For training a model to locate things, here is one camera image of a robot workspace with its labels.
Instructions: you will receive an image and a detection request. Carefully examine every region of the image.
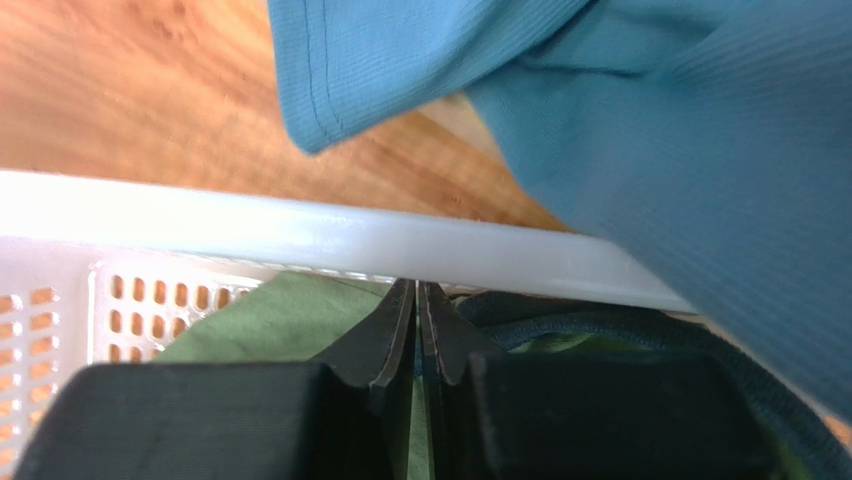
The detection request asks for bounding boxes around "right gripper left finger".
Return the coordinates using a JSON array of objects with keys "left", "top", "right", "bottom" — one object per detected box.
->
[{"left": 14, "top": 279, "right": 416, "bottom": 479}]

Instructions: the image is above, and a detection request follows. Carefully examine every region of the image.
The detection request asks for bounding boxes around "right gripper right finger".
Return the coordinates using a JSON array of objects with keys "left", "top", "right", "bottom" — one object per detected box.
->
[{"left": 417, "top": 283, "right": 781, "bottom": 479}]

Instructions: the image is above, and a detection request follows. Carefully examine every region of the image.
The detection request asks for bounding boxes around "green tank top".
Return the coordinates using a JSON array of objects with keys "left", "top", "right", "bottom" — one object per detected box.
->
[{"left": 156, "top": 271, "right": 852, "bottom": 480}]

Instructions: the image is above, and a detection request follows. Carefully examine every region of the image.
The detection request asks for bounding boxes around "blue tank top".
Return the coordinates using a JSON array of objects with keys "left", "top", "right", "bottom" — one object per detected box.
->
[{"left": 268, "top": 1, "right": 851, "bottom": 419}]

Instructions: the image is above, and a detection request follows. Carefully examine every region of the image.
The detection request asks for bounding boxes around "white plastic basket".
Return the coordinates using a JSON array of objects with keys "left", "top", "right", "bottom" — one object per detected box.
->
[{"left": 1, "top": 170, "right": 690, "bottom": 478}]

